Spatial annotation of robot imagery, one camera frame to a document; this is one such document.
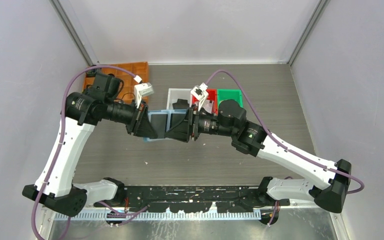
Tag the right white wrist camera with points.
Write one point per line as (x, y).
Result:
(199, 95)

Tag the white plastic bin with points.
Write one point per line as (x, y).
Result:
(175, 94)

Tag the green plastic bin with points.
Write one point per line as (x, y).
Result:
(230, 94)

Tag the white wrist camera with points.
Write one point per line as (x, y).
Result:
(141, 89)
(199, 95)

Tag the red plastic bin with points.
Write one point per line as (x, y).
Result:
(212, 95)

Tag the aluminium rail frame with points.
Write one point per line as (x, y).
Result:
(192, 215)

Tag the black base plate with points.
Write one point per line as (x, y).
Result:
(191, 199)

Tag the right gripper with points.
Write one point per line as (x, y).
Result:
(182, 131)

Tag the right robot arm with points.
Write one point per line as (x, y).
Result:
(324, 182)

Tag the orange compartment tray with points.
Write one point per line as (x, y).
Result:
(127, 93)

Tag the white cards in red bin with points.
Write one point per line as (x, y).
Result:
(208, 106)

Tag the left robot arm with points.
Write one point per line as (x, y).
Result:
(83, 111)

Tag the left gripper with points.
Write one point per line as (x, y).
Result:
(142, 127)

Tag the blue leather card holder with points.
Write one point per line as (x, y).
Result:
(174, 117)

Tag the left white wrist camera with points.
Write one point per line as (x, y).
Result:
(141, 89)

